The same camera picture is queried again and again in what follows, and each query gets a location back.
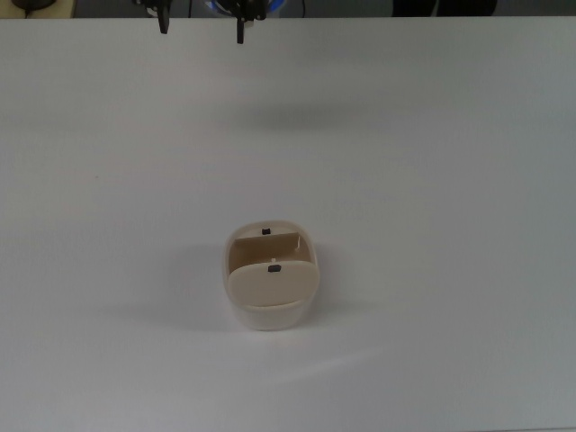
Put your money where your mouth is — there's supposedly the black rounded desk device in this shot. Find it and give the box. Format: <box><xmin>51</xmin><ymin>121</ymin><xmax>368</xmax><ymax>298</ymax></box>
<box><xmin>11</xmin><ymin>0</ymin><xmax>58</xmax><ymax>13</ymax></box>

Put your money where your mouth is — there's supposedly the small white lidded bin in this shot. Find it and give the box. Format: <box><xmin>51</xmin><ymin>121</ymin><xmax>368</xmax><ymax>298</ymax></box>
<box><xmin>223</xmin><ymin>218</ymin><xmax>322</xmax><ymax>333</ymax></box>

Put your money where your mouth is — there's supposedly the beige desk top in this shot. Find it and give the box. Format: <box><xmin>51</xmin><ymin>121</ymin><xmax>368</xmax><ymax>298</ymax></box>
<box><xmin>0</xmin><ymin>0</ymin><xmax>76</xmax><ymax>20</ymax></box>

